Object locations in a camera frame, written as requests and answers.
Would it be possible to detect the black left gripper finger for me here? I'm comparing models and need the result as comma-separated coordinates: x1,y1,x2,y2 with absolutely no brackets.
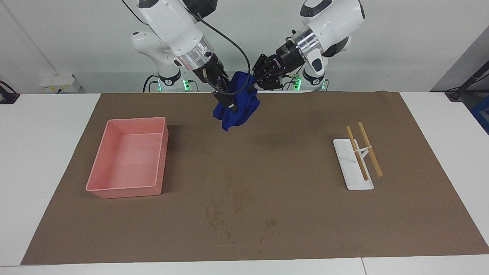
253,54,281,75
255,71,285,91

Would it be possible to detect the blue towel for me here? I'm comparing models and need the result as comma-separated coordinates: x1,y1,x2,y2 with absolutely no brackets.
213,71,261,132

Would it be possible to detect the brown table mat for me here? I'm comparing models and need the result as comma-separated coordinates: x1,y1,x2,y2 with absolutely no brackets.
21,91,489,265

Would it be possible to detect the wooden rack rod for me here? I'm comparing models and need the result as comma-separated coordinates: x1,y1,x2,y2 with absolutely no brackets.
358,122,383,177
347,126,369,181

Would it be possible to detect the pink plastic bin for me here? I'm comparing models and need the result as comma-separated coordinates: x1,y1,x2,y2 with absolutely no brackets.
86,117,169,199

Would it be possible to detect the black stand pole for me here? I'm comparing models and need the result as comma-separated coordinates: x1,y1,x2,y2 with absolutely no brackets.
445,61,489,102

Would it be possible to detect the blue crate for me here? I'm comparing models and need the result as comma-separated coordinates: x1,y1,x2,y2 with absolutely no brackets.
471,95,489,135

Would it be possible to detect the black clamp base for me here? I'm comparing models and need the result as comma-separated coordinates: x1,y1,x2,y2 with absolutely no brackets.
0,80,20,104

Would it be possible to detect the black base power cable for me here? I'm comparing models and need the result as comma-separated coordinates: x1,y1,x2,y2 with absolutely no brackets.
143,74,159,93
281,74,306,91

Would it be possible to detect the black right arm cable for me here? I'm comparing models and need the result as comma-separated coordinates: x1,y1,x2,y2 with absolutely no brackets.
121,0,253,96

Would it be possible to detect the white wall power box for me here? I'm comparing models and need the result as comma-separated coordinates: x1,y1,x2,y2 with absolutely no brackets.
39,74,83,93

